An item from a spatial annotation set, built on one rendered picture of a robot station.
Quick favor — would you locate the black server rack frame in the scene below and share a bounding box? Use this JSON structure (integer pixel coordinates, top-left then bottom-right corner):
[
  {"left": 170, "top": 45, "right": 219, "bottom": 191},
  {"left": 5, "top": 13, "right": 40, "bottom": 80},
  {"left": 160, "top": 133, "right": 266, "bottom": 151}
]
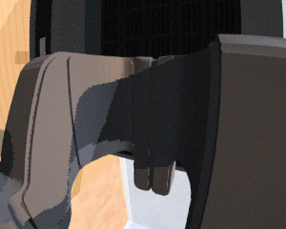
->
[{"left": 30, "top": 0, "right": 283, "bottom": 60}]

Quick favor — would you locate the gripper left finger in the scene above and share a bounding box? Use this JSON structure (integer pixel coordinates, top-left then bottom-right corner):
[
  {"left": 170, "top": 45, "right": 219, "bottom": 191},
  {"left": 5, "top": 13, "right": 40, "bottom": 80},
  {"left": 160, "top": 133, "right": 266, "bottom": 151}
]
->
[{"left": 0, "top": 52, "right": 157, "bottom": 229}]

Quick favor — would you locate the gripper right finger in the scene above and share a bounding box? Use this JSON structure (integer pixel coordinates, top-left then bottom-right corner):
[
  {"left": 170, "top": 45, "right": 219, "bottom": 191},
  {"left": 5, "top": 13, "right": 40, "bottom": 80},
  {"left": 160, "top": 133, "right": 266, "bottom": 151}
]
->
[{"left": 152, "top": 34, "right": 286, "bottom": 229}]

